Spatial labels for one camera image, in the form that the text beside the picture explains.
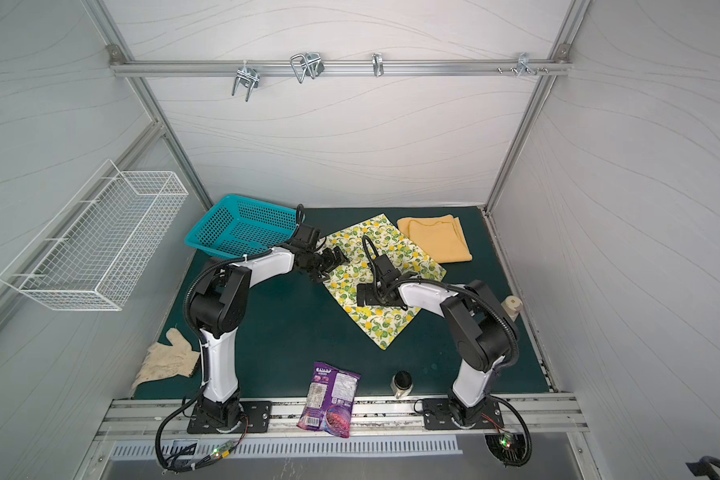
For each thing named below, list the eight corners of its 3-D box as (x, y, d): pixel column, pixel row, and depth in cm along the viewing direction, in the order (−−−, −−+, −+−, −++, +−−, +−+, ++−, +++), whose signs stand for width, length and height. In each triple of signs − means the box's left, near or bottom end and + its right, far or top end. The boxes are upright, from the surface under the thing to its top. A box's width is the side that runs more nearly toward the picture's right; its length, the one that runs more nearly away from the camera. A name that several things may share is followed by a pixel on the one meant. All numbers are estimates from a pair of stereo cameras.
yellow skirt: (401, 263, 107) (401, 258, 104) (397, 220, 120) (397, 215, 118) (470, 263, 107) (472, 258, 104) (458, 220, 120) (460, 215, 118)
